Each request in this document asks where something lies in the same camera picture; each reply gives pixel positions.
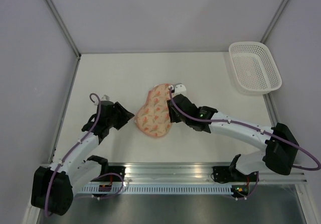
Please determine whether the floral mesh laundry bag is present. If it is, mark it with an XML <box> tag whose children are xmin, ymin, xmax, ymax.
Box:
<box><xmin>134</xmin><ymin>83</ymin><xmax>172</xmax><ymax>138</ymax></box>

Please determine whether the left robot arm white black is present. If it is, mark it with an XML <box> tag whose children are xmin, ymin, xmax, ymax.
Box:
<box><xmin>31</xmin><ymin>100</ymin><xmax>134</xmax><ymax>215</ymax></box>

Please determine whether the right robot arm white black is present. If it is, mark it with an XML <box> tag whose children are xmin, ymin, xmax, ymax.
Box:
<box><xmin>167</xmin><ymin>94</ymin><xmax>298</xmax><ymax>181</ymax></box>

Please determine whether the white perforated plastic basket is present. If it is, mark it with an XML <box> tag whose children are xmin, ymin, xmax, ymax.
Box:
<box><xmin>229</xmin><ymin>41</ymin><xmax>282</xmax><ymax>95</ymax></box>

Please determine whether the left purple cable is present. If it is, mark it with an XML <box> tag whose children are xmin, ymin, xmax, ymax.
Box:
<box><xmin>44</xmin><ymin>92</ymin><xmax>125</xmax><ymax>218</ymax></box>

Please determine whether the purple cable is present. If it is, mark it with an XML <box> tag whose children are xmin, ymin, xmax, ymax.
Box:
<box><xmin>168</xmin><ymin>87</ymin><xmax>321</xmax><ymax>201</ymax></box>
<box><xmin>44</xmin><ymin>92</ymin><xmax>125</xmax><ymax>218</ymax></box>

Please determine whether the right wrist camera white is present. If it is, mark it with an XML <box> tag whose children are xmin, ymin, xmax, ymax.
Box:
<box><xmin>169</xmin><ymin>83</ymin><xmax>187</xmax><ymax>96</ymax></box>

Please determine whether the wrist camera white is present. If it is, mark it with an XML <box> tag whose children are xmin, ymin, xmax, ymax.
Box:
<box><xmin>169</xmin><ymin>83</ymin><xmax>187</xmax><ymax>96</ymax></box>
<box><xmin>101</xmin><ymin>95</ymin><xmax>110</xmax><ymax>101</ymax></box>

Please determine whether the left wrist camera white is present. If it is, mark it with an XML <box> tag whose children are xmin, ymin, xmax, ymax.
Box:
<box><xmin>101</xmin><ymin>95</ymin><xmax>110</xmax><ymax>101</ymax></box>

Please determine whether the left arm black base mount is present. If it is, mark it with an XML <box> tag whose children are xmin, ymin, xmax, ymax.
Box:
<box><xmin>98</xmin><ymin>166</ymin><xmax>126</xmax><ymax>183</ymax></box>

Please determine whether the aluminium mounting rail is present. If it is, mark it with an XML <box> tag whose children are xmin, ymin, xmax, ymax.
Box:
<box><xmin>109</xmin><ymin>162</ymin><xmax>307</xmax><ymax>184</ymax></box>

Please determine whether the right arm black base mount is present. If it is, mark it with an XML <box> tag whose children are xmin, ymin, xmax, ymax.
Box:
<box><xmin>211</xmin><ymin>166</ymin><xmax>242</xmax><ymax>184</ymax></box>

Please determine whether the white slotted cable duct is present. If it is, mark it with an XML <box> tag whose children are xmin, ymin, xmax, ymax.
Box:
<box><xmin>78</xmin><ymin>183</ymin><xmax>233</xmax><ymax>195</ymax></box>

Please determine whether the left aluminium frame post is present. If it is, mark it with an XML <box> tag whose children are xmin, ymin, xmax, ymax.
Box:
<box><xmin>44</xmin><ymin>0</ymin><xmax>81</xmax><ymax>60</ymax></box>

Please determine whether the aluminium frame post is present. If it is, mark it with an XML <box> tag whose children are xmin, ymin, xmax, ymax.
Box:
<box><xmin>44</xmin><ymin>0</ymin><xmax>81</xmax><ymax>60</ymax></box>
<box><xmin>260</xmin><ymin>0</ymin><xmax>291</xmax><ymax>44</ymax></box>

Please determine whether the right aluminium frame post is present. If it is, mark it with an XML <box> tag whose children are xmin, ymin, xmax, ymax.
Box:
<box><xmin>260</xmin><ymin>0</ymin><xmax>291</xmax><ymax>44</ymax></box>

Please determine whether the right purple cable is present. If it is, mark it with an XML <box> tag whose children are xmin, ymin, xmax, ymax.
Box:
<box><xmin>168</xmin><ymin>87</ymin><xmax>321</xmax><ymax>201</ymax></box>

